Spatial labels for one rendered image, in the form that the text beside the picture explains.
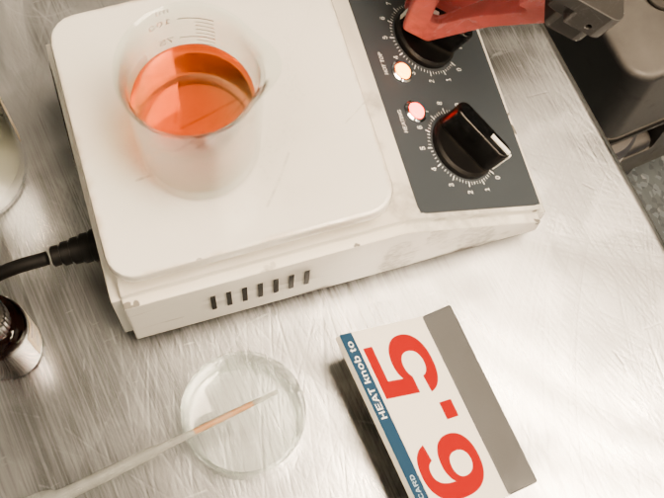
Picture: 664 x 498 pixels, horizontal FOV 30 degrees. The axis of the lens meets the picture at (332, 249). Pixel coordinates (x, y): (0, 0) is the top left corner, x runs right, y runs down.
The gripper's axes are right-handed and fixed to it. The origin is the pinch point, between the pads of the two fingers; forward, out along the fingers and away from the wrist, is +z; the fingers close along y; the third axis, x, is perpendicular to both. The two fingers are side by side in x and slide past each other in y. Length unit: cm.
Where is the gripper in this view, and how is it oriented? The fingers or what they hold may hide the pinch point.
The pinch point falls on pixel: (426, 13)
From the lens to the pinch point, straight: 56.1
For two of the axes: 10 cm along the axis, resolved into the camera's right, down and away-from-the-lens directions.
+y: -1.1, 8.6, -5.0
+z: -5.2, 3.8, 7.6
